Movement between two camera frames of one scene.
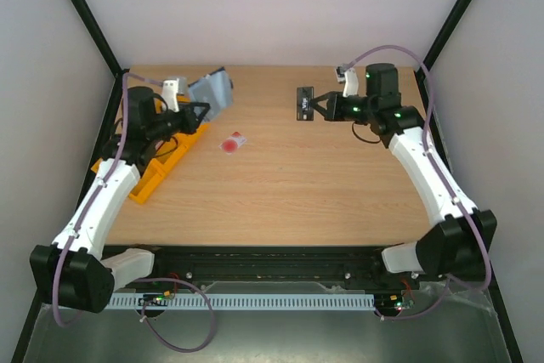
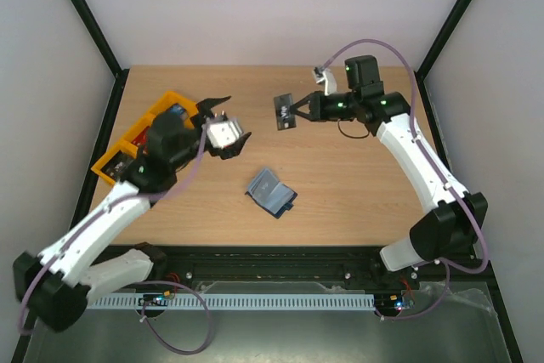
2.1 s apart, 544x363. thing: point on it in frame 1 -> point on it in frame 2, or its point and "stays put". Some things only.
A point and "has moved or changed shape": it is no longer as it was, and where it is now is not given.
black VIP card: x=303 y=110 has moved or changed shape
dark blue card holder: x=216 y=89 -> x=269 y=195
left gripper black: x=192 y=121 -> x=205 y=107
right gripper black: x=331 y=104 -> x=314 y=105
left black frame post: x=85 y=11 stays put
